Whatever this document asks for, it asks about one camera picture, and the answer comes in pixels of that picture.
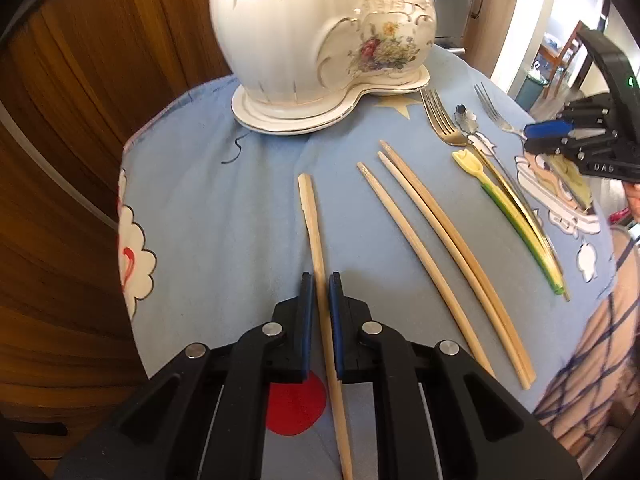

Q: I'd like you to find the stainless steel oven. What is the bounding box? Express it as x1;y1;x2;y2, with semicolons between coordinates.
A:
357;0;490;57

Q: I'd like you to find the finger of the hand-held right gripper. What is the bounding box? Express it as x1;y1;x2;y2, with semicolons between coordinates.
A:
523;94;614;140
522;133;609;161

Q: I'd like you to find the yellow-green plastic spoon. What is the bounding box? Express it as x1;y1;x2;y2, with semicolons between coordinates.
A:
452;148;567;297

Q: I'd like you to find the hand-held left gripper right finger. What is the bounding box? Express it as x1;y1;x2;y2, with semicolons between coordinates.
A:
328;271;586;480

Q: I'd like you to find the silver metal fork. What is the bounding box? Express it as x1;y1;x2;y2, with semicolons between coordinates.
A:
473;82;529;140

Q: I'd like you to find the silver metal spoon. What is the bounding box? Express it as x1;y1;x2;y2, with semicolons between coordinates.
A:
453;103;527;202

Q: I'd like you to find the wooden chair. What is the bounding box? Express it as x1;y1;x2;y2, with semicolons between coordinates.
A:
542;20;601;102

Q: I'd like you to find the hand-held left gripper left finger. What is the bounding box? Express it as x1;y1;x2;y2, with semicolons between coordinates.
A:
52;271;317;480

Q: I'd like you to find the teal waste bin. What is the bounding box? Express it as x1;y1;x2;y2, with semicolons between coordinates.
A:
515;72;544;111

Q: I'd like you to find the blue printed cloth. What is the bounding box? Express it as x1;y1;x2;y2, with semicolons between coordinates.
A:
116;42;640;480

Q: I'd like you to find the pale wooden chopstick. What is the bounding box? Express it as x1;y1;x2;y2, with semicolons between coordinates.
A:
356;161;497;378
377;152;530;392
379;139;538;382
298;173;355;480

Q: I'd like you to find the white floral ceramic utensil holder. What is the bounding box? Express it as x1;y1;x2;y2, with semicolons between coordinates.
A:
207;0;438;137

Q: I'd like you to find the gold metal fork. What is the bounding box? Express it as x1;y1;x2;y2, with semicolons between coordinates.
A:
420;88;572;303

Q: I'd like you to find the person's right forearm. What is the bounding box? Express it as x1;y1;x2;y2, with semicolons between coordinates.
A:
531;220;640;466

